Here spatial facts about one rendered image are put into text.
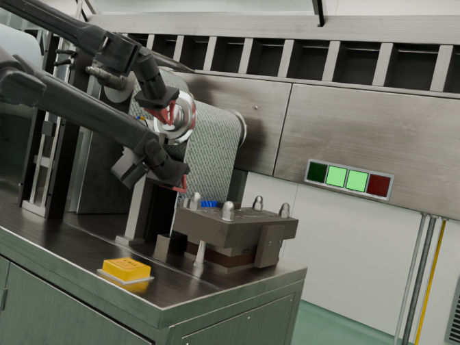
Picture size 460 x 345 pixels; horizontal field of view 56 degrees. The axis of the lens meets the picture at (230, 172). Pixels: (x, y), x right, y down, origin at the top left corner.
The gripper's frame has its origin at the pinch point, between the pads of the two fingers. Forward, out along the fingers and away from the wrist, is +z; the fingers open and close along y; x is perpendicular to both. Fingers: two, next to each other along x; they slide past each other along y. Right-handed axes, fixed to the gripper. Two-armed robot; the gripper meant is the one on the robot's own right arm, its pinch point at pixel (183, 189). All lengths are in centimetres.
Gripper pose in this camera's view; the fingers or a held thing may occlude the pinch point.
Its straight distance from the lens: 116.2
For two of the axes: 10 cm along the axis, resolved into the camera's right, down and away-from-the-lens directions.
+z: 3.7, 5.5, 7.5
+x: 4.5, -8.1, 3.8
